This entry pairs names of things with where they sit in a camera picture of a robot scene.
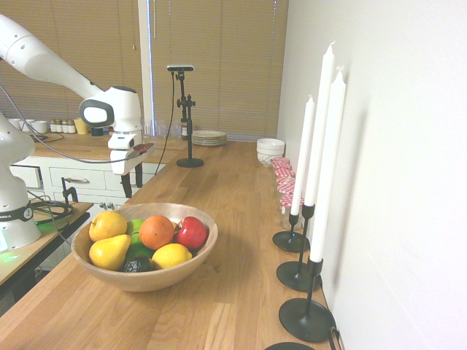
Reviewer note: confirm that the stack of white plates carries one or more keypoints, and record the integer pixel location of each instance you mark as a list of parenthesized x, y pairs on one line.
[(208, 138)]

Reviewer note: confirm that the white mug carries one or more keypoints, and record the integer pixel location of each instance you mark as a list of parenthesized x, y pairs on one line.
[(39, 127), (14, 123), (26, 124)]

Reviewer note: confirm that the red apple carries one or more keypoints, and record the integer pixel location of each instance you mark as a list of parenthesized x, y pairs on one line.
[(191, 233)]

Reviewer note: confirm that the brown spice jar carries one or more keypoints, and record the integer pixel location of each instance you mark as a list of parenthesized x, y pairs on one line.
[(184, 129)]

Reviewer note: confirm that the pointed yellow pear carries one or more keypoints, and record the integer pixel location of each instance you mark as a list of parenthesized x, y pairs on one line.
[(107, 253)]

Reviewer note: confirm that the small spice jar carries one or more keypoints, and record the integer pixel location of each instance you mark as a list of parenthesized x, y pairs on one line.
[(58, 126), (53, 126), (71, 127), (65, 127)]

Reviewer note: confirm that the yellow mug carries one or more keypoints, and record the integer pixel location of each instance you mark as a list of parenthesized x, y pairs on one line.
[(81, 126)]

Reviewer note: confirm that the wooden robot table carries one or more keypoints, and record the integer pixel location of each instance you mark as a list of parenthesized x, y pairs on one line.
[(22, 262)]

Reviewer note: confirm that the black table clamp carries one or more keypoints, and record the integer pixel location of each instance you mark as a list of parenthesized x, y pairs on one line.
[(65, 189)]

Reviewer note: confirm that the orange fruit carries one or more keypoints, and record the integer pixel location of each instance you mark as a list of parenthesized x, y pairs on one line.
[(156, 232)]

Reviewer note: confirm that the green apple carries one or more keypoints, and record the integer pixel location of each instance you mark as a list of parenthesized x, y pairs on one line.
[(134, 228)]

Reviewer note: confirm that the black camera stand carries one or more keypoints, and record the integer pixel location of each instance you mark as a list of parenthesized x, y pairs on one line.
[(189, 162)]

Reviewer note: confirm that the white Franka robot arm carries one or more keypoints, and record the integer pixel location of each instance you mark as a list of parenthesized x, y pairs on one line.
[(36, 58)]

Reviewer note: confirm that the tan window blind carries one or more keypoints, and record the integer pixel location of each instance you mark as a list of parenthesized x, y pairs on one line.
[(73, 36), (226, 73)]

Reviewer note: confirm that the dark blue mug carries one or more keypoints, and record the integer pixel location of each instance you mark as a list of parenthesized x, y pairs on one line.
[(96, 131)]

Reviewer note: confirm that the grey stereo camera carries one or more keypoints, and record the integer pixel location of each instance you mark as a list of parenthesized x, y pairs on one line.
[(180, 68)]

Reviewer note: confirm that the white drawer cabinet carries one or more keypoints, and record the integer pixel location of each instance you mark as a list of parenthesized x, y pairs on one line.
[(95, 175)]

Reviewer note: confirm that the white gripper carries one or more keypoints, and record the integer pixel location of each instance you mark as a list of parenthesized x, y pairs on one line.
[(124, 156)]

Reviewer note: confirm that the glass jar red checked lid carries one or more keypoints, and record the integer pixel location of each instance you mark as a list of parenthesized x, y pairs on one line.
[(282, 171), (284, 181), (286, 190), (286, 208), (281, 161)]

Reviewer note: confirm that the patterned white ceramic bowl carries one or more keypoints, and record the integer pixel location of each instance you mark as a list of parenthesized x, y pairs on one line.
[(266, 159)]

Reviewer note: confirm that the plain white ceramic bowl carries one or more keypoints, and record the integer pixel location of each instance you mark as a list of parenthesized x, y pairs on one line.
[(270, 146)]

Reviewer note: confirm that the dark red wrist camera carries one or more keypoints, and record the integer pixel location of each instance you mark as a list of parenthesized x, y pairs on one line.
[(144, 147)]

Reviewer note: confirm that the black round base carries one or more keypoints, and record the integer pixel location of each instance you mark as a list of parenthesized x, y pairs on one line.
[(288, 347)]

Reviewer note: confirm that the dark avocado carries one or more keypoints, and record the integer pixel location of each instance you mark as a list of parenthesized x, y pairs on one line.
[(138, 264)]

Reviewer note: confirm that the black candle holder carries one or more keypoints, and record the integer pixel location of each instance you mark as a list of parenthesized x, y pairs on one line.
[(295, 277), (303, 321), (288, 241)]

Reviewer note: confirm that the wooden fruit bowl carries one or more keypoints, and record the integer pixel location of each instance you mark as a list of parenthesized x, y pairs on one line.
[(146, 280)]

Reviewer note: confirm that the white taper candle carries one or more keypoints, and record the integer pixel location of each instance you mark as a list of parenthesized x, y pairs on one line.
[(321, 127), (328, 171), (303, 156)]

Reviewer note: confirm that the clear drinking glass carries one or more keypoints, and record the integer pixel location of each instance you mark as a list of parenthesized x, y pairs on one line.
[(147, 130), (157, 128)]

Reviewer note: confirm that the green lime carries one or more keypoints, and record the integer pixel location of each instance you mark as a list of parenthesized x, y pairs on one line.
[(140, 251)]

